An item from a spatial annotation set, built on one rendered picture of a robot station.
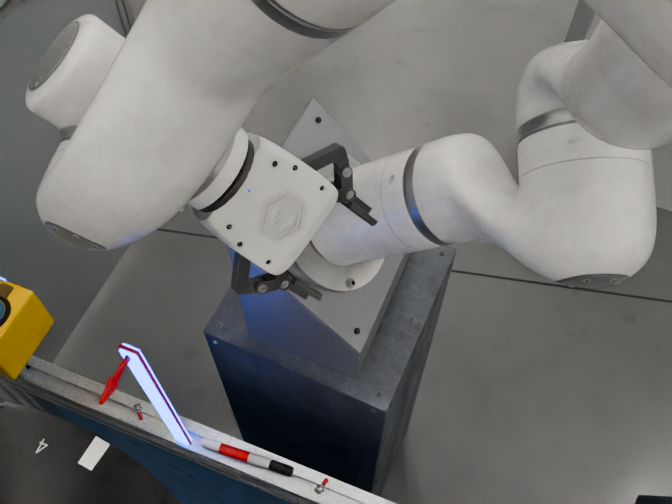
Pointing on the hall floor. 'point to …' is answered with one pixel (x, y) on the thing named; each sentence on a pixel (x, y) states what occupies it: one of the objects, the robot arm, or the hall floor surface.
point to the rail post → (38, 402)
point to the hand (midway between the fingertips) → (336, 251)
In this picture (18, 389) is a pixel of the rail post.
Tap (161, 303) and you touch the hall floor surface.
